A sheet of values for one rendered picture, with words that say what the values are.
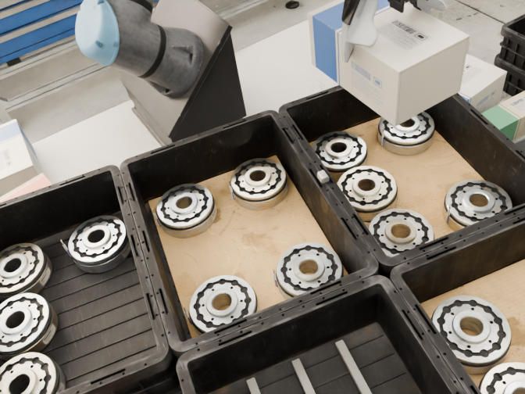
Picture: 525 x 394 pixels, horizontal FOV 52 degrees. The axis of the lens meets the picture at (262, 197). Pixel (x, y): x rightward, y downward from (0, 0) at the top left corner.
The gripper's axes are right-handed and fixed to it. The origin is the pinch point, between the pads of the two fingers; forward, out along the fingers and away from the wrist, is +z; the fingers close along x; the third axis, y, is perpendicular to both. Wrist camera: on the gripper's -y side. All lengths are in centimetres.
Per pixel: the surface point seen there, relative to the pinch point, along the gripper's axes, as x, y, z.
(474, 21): 160, -114, 112
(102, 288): -51, -8, 28
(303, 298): -28.2, 18.7, 17.8
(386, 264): -16.1, 21.0, 17.8
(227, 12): 60, -193, 99
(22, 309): -63, -9, 24
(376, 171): -1.4, 1.5, 24.9
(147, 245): -41.9, -3.8, 19.3
